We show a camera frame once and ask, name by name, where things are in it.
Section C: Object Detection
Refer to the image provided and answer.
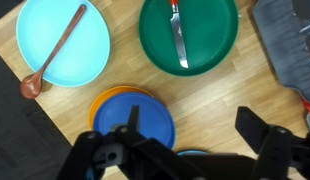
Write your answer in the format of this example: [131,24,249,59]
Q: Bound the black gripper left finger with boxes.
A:
[56,105,209,180]

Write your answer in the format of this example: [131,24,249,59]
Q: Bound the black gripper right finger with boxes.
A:
[234,105,310,180]

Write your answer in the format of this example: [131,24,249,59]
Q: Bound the dark blue plate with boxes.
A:
[92,91,177,151]

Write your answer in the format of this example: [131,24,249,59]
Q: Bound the orange plate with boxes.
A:
[87,85,154,131]

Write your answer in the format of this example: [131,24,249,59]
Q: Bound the sky blue plate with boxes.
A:
[175,149,211,157]

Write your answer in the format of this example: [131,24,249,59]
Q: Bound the pale turquoise plate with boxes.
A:
[15,0,112,89]

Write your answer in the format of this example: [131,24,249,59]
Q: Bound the green plate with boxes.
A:
[138,0,240,78]

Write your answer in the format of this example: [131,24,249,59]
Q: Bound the red plastic piece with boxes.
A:
[300,99,310,117]

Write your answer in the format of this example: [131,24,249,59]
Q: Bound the brown wooden spoon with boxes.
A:
[19,3,88,101]

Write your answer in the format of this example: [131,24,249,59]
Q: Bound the steel wire dish rack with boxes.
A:
[251,0,310,104]

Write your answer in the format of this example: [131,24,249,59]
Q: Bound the red handled knife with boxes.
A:
[168,0,190,70]

